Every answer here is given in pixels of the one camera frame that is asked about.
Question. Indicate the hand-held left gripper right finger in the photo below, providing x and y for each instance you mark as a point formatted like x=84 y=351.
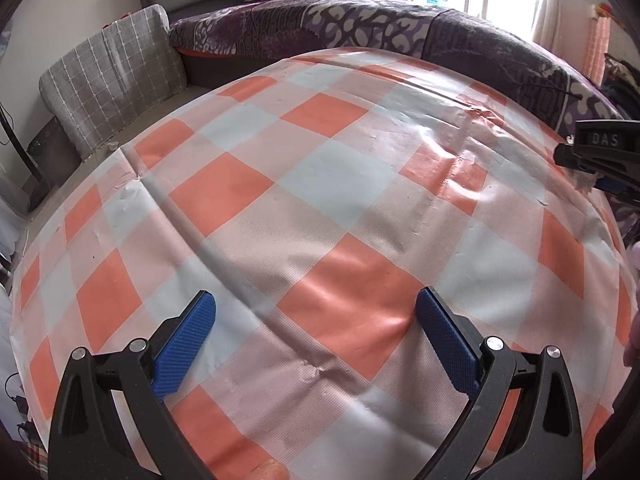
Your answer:
x=447 y=345

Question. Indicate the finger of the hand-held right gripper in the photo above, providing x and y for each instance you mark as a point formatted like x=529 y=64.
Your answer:
x=614 y=187

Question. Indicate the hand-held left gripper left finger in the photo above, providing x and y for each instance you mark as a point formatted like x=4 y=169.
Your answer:
x=185 y=345

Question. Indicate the person's right hand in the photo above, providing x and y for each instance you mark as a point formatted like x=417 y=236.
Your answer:
x=635 y=257

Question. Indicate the stack of folded clothes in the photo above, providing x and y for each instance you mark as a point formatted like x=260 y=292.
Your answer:
x=622 y=80

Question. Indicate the pink hanging cloth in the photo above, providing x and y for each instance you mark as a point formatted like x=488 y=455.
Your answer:
x=597 y=45

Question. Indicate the pale curtain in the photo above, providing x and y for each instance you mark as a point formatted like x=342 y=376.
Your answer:
x=557 y=5

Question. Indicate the orange white checkered tablecloth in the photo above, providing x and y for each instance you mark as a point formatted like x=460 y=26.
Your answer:
x=320 y=185

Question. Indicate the purple patterned bed blanket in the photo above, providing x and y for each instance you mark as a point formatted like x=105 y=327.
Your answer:
x=400 y=25

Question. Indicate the black floor stand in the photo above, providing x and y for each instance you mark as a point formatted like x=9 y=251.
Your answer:
x=25 y=160

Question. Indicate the grey checked cushion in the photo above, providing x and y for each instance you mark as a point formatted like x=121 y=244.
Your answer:
x=110 y=75

